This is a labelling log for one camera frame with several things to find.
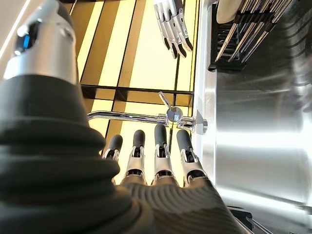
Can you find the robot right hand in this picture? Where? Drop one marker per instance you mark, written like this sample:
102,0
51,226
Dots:
173,24

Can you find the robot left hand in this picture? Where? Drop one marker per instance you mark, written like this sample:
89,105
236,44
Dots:
61,182

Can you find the beige plate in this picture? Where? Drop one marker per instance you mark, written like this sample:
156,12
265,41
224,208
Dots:
228,12

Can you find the black dish rack with plates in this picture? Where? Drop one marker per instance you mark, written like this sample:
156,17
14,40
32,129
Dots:
226,65

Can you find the chrome gooseneck faucet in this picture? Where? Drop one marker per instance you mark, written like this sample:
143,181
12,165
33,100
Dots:
174,114

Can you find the stainless steel sink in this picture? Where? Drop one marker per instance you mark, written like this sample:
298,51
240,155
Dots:
256,122

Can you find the empty black dish rack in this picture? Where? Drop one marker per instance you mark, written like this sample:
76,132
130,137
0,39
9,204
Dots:
241,217

